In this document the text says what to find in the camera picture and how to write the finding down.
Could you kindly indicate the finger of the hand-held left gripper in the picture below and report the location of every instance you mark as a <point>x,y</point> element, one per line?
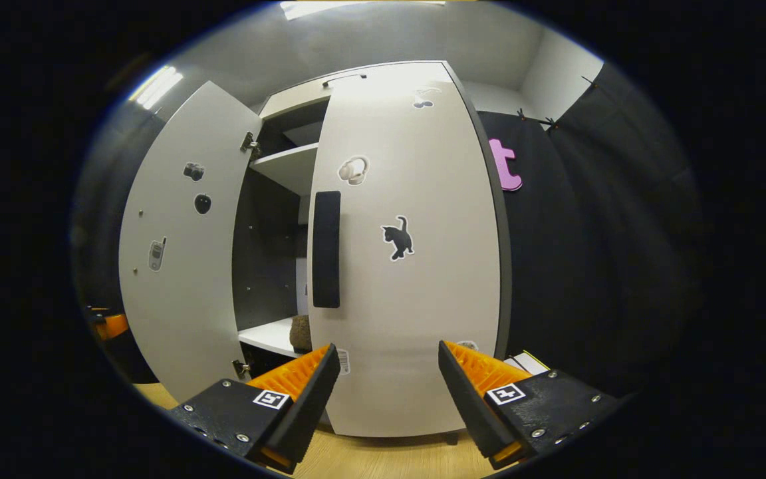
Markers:
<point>114,326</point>

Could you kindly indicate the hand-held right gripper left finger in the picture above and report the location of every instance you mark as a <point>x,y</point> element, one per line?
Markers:
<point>306,412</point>

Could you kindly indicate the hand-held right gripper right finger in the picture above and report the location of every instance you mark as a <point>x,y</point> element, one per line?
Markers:
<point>466,412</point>

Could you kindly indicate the white cabinet door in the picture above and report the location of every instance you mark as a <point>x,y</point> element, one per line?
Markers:
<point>409,319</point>
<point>183,319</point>

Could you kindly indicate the brown fluffy shoe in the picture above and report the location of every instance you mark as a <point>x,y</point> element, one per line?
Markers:
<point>300,332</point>

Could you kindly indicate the white and grey shoe cabinet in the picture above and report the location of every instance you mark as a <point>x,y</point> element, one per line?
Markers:
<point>283,166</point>

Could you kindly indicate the white cardboard box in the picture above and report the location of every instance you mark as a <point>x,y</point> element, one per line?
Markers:
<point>519,362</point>

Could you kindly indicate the black backdrop cloth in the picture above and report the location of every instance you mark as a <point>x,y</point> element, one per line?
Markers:
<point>100,233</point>
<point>609,253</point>

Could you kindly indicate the ceiling light panel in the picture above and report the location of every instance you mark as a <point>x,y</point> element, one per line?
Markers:
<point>155,88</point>
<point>330,8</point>

